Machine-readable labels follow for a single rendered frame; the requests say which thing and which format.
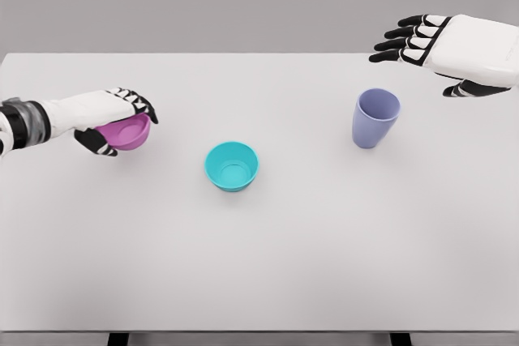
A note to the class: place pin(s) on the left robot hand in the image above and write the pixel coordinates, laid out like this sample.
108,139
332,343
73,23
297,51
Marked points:
109,108

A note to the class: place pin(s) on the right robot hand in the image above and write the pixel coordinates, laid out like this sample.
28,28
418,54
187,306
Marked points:
470,50

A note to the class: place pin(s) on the pink bowl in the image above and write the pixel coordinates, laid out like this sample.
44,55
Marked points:
129,133

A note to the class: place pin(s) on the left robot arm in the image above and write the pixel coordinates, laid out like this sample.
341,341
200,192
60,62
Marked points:
36,119

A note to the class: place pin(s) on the lavender cup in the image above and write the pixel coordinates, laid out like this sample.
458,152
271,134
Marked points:
374,119

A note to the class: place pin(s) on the teal bowl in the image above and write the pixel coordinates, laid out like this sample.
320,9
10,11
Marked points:
231,167

